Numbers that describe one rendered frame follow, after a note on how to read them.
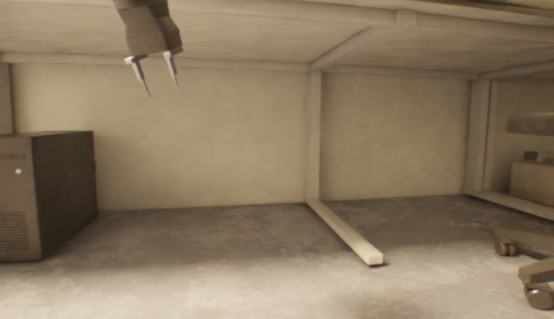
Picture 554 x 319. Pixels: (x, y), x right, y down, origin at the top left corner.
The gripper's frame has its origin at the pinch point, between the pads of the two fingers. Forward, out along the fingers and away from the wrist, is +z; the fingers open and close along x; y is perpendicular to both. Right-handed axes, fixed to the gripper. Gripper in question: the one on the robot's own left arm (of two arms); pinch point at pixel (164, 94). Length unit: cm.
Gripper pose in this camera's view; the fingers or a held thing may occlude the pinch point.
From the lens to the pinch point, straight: 49.8
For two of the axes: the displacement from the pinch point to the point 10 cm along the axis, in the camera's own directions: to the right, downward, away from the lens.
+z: 1.6, 8.7, 4.7
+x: -9.8, 0.9, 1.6
